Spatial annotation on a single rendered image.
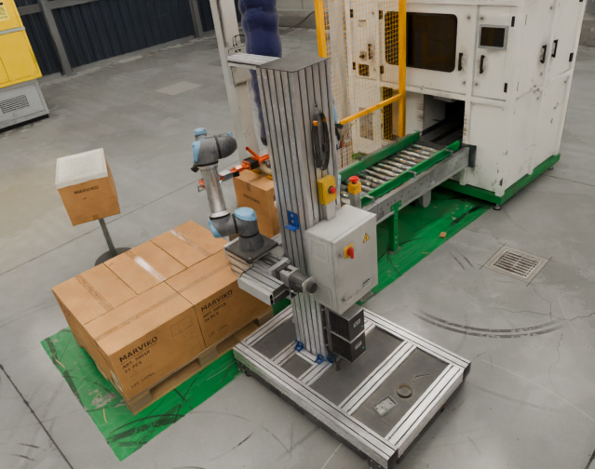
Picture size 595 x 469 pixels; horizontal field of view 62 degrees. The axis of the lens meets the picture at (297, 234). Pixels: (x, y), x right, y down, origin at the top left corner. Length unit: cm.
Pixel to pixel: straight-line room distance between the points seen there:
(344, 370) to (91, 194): 255
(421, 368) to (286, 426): 90
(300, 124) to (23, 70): 829
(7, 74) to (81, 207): 594
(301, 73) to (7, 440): 292
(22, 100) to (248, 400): 802
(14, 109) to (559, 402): 935
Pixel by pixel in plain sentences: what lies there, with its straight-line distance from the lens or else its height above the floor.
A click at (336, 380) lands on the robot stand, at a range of 316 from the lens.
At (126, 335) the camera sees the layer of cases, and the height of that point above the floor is 54.
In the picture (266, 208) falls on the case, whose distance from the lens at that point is 343.
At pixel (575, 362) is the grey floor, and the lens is 375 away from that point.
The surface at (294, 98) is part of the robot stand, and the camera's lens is 232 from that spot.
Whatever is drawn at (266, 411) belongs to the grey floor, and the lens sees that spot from 334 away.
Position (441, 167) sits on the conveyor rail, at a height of 56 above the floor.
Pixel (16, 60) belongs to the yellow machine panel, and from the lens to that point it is 1025.
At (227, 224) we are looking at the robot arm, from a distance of 273.
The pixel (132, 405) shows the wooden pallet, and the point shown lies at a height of 9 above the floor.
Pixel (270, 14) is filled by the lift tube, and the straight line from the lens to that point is 328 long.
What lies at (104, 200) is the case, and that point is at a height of 77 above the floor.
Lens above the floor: 259
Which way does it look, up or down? 32 degrees down
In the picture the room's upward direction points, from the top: 8 degrees counter-clockwise
